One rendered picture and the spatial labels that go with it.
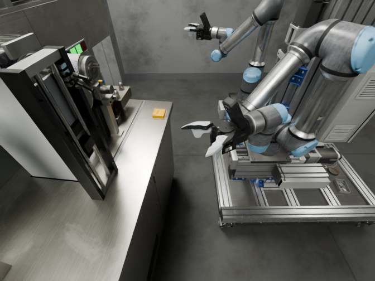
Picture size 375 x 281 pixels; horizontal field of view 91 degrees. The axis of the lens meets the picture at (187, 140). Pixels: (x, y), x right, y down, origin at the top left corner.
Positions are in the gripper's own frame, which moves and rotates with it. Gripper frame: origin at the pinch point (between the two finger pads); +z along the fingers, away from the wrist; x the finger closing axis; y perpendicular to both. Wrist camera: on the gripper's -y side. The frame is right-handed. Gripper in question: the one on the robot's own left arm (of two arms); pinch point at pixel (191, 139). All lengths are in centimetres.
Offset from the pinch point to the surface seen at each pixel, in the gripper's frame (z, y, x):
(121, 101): 12, 12, 67
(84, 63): 22, -13, 53
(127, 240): 27.3, 33.9, -0.3
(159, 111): -8, 23, 62
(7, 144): 56, 7, 40
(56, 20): 30, -26, 100
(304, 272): -69, 129, -29
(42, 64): 29.0, -21.8, 17.6
